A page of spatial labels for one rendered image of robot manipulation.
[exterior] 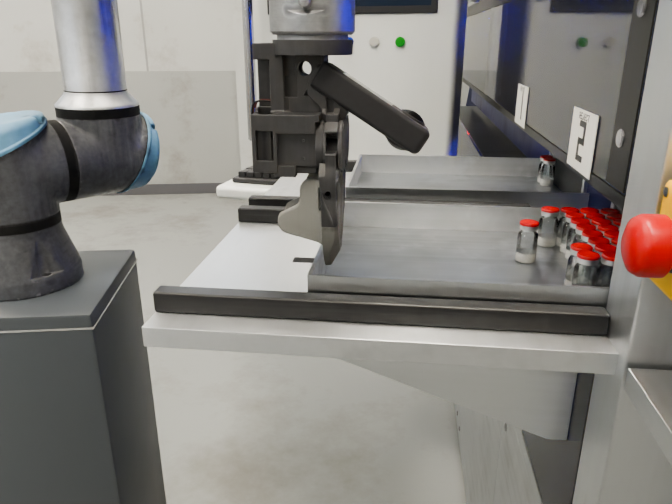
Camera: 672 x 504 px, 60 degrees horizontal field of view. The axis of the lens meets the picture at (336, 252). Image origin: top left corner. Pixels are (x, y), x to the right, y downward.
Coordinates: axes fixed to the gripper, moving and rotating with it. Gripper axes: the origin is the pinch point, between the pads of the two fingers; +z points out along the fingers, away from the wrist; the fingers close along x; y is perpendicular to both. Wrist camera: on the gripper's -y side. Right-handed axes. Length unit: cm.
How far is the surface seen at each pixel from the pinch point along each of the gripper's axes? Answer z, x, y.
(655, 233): -9.2, 19.5, -21.5
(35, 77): 6, -346, 253
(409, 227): 3.3, -19.6, -7.4
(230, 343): 4.8, 11.0, 7.9
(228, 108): 29, -374, 124
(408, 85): -10, -87, -7
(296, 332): 3.7, 10.5, 2.2
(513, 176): 4, -53, -26
